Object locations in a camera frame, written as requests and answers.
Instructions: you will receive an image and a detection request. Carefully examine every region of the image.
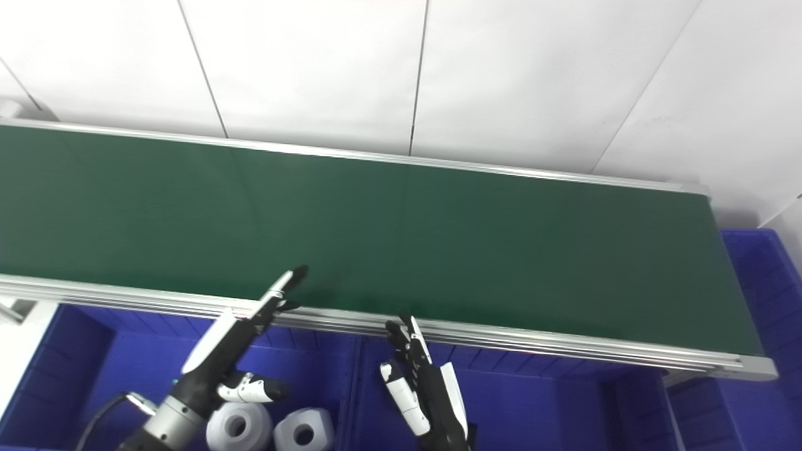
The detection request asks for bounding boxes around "blue plastic bin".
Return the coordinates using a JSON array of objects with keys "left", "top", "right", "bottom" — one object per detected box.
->
[
  {"left": 351, "top": 334, "right": 676, "bottom": 451},
  {"left": 663, "top": 368, "right": 796, "bottom": 451},
  {"left": 0, "top": 303, "right": 365, "bottom": 451},
  {"left": 719, "top": 228, "right": 802, "bottom": 451}
]

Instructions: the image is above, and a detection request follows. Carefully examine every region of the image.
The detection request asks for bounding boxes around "thin aluminium conveyor side rail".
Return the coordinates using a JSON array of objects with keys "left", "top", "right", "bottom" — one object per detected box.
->
[{"left": 0, "top": 117, "right": 712, "bottom": 197}]

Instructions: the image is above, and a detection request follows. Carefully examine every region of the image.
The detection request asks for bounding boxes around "aluminium conveyor support bracket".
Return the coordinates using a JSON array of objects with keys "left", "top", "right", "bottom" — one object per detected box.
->
[{"left": 0, "top": 299, "right": 37, "bottom": 324}]

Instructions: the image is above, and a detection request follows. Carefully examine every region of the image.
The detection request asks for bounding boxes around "white round plastic part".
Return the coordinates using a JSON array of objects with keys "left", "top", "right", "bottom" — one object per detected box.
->
[{"left": 206, "top": 401, "right": 274, "bottom": 451}]

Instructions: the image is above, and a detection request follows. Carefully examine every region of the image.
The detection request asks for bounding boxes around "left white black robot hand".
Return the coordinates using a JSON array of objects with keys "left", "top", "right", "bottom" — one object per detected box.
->
[{"left": 170, "top": 265, "right": 310, "bottom": 412}]

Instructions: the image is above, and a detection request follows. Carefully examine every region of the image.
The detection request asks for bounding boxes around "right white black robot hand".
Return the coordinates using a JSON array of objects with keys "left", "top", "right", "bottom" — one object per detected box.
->
[{"left": 378, "top": 313, "right": 478, "bottom": 451}]

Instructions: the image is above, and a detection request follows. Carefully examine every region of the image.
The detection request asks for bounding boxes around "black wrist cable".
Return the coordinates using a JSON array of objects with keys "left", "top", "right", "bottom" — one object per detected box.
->
[{"left": 74, "top": 391, "right": 159, "bottom": 451}]

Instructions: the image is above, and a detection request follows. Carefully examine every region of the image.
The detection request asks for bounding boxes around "wide aluminium conveyor side rail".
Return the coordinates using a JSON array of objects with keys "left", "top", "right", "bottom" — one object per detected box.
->
[{"left": 0, "top": 273, "right": 779, "bottom": 381}]

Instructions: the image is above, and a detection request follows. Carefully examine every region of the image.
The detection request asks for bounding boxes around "green conveyor belt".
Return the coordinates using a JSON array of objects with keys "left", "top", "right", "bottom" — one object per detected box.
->
[{"left": 0, "top": 124, "right": 766, "bottom": 358}]

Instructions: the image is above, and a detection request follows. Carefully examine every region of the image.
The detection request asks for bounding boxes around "white hexagonal plastic part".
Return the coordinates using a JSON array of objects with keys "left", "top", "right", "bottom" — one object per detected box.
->
[{"left": 273, "top": 407, "right": 336, "bottom": 451}]

